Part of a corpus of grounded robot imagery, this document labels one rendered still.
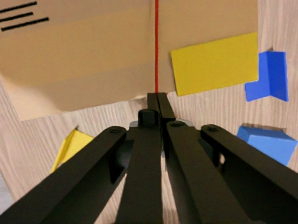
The tan cardboard box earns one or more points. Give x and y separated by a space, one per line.
63 55

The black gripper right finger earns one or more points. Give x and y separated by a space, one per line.
265 191

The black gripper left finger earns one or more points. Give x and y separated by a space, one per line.
79 189

